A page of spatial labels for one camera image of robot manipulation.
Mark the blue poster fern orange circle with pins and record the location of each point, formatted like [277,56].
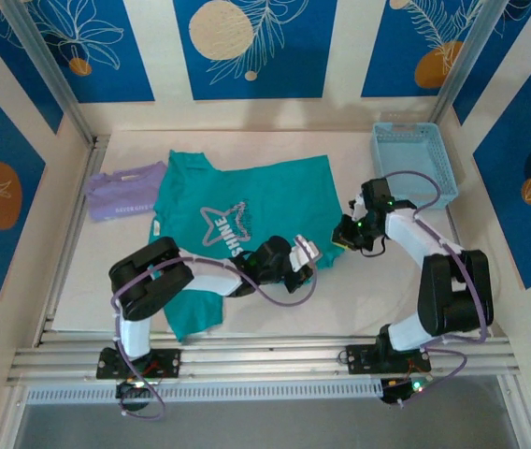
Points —
[387,56]

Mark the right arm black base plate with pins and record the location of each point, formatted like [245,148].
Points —
[361,360]

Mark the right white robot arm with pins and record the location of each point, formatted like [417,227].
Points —
[406,234]

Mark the grey metal panel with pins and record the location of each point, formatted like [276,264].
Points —
[270,428]

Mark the light blue plastic basket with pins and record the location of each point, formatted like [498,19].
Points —
[410,154]

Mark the folded lilac t-shirt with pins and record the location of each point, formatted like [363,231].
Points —
[120,192]

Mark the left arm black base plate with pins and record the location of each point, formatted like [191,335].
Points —
[167,362]

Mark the blue poster white flower drawing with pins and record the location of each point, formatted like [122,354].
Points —
[125,79]

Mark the teal t-shirt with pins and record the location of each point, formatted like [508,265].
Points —
[270,187]

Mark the blue poster large beige circle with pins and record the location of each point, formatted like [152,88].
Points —
[293,70]

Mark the blue poster small orange oval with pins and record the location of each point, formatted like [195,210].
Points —
[504,210]

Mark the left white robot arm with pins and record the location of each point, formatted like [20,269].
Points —
[209,278]

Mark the aluminium frame post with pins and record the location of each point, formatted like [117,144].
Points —
[55,79]
[462,65]

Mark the long aluminium base rail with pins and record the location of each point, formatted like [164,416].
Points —
[265,357]

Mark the narrow blue poster strip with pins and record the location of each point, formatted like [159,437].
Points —
[13,61]
[490,70]

